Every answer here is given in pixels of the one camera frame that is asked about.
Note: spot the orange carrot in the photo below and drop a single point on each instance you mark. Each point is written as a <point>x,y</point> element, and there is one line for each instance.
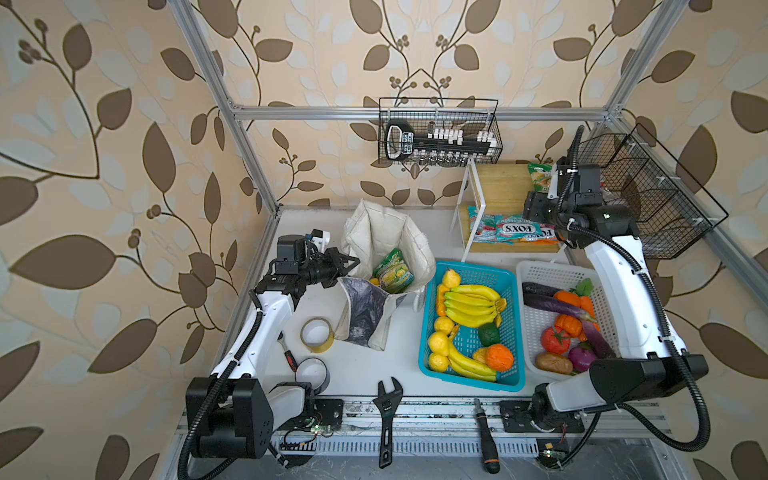
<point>583,290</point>

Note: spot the purple onion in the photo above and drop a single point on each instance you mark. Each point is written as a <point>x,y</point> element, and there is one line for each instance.
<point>582,356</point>

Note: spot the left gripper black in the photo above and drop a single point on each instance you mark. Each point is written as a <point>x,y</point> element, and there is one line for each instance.
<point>333,257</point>

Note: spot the small orange pumpkin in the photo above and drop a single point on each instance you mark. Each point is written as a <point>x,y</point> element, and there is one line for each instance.
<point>569,325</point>

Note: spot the fox's candy bag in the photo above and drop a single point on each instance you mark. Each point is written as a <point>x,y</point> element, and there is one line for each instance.
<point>489,229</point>
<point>516,229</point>

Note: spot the banana bunch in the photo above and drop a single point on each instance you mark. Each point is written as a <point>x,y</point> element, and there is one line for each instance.
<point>475,305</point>
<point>468,367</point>

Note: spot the orange mango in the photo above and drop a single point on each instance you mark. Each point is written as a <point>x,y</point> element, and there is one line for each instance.
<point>441,308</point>

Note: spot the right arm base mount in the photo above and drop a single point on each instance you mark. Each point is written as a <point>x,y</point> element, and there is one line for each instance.
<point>562,435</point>

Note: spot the yellow tape roll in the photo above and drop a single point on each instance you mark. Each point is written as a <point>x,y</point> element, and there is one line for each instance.
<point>317,335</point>

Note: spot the dark eggplant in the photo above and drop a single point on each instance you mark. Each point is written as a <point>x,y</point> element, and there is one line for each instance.
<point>533,288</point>

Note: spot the upper banana bunch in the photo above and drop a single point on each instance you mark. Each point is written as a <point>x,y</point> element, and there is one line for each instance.
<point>475,305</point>

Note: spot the small red handled ratchet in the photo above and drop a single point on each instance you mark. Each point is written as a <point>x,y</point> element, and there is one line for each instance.
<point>290,358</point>

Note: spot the purple eggplant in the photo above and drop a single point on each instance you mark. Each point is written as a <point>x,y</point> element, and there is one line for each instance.
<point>550,304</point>

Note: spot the brown potato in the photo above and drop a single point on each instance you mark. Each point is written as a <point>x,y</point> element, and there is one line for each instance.
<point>554,363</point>

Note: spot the black wire basket right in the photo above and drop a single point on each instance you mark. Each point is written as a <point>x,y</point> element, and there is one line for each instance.
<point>666,193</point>

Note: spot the black wire basket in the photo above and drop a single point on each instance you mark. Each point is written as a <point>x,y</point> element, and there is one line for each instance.
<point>666,193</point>
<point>469,114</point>

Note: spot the orange fruit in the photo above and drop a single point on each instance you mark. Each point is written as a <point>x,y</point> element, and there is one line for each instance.
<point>499,358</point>

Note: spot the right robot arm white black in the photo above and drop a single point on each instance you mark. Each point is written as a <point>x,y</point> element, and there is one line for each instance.
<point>649,361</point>

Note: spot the Fox's candy bag right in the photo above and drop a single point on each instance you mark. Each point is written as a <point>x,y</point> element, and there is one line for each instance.
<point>516,229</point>

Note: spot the teal plastic basket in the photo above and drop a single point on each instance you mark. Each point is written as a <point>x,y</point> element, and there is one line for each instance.
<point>471,333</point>

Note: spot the white wooden two-tier shelf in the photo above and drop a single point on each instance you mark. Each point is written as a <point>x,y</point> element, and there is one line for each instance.
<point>492,189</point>

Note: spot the black orange screwdriver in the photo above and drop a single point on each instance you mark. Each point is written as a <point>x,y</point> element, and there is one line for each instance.
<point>490,456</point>

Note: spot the green snack bag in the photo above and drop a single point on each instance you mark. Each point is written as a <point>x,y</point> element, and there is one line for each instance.
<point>541,176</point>
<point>393,272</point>

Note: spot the white canvas tote bag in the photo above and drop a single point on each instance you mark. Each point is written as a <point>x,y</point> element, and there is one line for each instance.
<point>370,234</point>

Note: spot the lower banana bunch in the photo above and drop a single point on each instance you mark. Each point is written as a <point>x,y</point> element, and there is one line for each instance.
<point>468,367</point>

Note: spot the black tape roll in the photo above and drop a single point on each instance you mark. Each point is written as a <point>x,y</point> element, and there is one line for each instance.
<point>314,372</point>

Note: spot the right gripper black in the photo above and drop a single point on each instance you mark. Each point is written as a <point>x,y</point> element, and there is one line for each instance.
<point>534,203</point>

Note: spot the black adjustable wrench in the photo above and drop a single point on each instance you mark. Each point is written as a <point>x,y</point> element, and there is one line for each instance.
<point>387,404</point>

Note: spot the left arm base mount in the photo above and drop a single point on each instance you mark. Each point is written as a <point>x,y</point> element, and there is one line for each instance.
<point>298,439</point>

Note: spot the Fox's candy bag left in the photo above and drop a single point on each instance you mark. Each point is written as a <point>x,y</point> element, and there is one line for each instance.
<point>489,229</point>

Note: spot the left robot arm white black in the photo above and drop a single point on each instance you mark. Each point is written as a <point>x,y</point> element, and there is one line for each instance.
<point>230,414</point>

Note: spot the black wire basket centre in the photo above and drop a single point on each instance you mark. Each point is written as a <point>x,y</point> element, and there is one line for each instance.
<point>469,114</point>

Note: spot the green avocado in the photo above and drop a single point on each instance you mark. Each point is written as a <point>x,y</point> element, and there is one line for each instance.
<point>489,334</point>

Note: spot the black socket wrench set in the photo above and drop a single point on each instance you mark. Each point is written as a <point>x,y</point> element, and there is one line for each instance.
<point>400,142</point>

